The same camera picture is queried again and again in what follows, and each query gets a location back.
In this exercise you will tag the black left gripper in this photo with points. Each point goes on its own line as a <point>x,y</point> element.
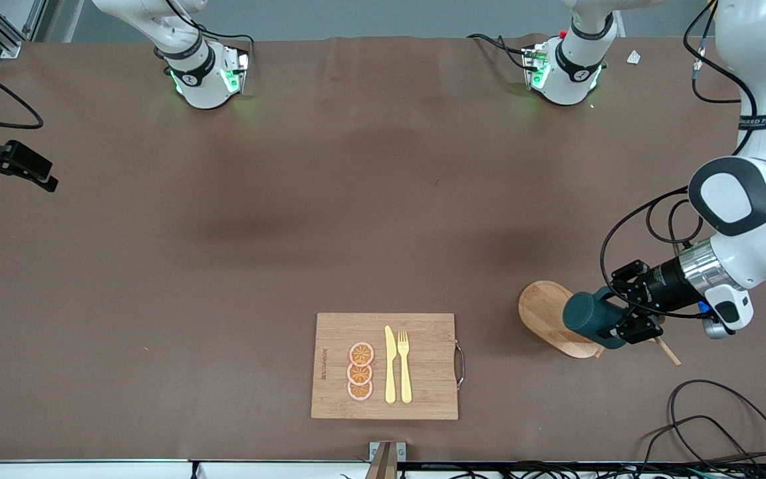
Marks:
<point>663,280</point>

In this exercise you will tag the teal mug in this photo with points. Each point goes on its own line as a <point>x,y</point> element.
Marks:
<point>586,316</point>

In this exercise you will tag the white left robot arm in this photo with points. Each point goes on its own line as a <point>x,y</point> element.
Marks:
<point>742,199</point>

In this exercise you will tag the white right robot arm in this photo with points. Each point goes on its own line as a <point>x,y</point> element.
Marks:
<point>203,86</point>

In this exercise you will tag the wooden mug tree rack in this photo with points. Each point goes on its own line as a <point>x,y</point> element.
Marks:
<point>546,313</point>

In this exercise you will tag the bamboo cutting board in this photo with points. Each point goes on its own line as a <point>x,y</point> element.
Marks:
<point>423,372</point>

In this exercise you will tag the yellow plastic fork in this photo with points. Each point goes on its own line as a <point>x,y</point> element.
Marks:
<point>405,379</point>

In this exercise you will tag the white paper scrap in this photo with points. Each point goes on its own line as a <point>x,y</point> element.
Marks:
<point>634,57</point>

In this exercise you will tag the yellow plastic knife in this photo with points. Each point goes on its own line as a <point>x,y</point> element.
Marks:
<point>390,372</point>

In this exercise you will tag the orange slice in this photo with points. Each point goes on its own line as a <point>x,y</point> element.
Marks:
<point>360,374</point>
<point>361,353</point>
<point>360,391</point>

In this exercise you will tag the aluminium frame profile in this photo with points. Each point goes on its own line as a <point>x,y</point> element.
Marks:
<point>4,45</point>

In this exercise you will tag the metal table bracket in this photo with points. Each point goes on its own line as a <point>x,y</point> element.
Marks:
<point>386,459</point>

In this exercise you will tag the white table edge rail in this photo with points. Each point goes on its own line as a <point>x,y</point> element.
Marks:
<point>90,471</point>

